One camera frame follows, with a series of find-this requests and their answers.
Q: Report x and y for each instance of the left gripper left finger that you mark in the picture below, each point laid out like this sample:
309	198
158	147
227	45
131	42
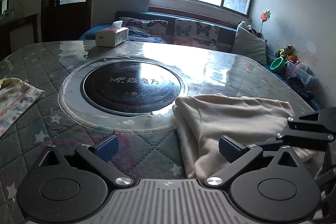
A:
95	158

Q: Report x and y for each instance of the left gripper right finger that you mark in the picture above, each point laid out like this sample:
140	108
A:
241	159

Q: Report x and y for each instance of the cream beige garment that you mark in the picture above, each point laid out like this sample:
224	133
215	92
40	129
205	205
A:
202	120

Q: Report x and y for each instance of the grey quilted star tablecloth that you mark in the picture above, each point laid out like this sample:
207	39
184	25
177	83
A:
149	143

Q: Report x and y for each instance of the black round induction cooktop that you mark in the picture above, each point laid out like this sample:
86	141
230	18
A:
131	88

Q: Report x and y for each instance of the green plastic bowl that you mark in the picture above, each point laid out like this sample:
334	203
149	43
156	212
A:
278	65

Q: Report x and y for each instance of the plush toys pile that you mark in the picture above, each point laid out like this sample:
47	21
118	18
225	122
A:
287	53

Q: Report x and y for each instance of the floral fabric pouch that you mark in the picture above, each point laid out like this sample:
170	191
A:
16	97

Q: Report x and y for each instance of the plain grey pillow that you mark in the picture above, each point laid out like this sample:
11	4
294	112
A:
249	45

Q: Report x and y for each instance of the white tissue box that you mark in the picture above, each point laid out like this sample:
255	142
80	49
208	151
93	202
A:
113	35

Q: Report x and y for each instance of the colourful pinwheel toy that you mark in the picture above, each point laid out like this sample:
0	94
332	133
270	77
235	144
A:
265	16

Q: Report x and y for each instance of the left butterfly cushion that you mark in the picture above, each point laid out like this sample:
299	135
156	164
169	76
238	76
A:
143	30

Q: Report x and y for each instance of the butterfly cushion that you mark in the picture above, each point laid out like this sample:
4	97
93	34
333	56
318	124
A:
195	34
143	30

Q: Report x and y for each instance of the right butterfly cushion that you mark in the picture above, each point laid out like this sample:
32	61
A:
195	34

